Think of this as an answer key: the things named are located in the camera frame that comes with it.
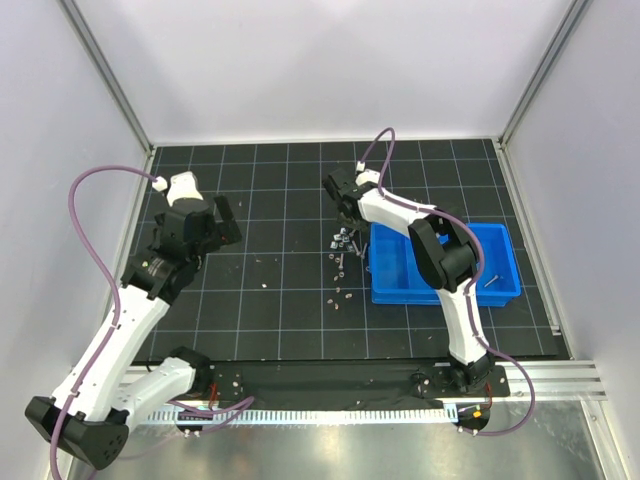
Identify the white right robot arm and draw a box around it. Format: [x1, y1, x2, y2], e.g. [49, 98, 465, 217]
[322, 169, 495, 393]

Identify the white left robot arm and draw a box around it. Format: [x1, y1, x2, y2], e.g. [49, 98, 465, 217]
[25, 196, 242, 470]

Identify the blue compartment tray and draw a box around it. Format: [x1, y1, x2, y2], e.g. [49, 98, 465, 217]
[369, 223, 521, 307]

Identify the black grid mat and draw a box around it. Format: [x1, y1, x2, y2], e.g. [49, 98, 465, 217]
[135, 138, 569, 364]

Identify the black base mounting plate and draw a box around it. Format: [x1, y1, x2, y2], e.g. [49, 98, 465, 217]
[211, 359, 510, 411]

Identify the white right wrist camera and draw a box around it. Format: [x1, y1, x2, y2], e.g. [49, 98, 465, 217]
[355, 161, 380, 186]

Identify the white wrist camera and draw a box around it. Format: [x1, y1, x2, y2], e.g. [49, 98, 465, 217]
[151, 171, 203, 207]
[355, 161, 380, 186]

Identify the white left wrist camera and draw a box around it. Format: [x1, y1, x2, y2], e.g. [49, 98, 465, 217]
[151, 171, 203, 207]

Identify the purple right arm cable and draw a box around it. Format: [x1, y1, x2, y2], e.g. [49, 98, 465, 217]
[357, 127, 537, 437]

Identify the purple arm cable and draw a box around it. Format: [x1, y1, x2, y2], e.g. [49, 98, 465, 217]
[48, 165, 159, 479]
[357, 127, 537, 437]

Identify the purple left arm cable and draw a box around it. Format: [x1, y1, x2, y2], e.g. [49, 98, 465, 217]
[48, 165, 159, 479]

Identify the white slotted cable duct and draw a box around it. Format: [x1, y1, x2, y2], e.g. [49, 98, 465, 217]
[143, 404, 458, 428]

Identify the left aluminium frame post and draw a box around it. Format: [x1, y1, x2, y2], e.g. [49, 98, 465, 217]
[58, 0, 153, 155]

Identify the aluminium frame post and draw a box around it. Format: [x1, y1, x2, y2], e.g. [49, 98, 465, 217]
[498, 0, 592, 148]
[58, 0, 153, 155]

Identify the right aluminium frame post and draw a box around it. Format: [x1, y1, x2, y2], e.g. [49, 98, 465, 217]
[498, 0, 592, 148]

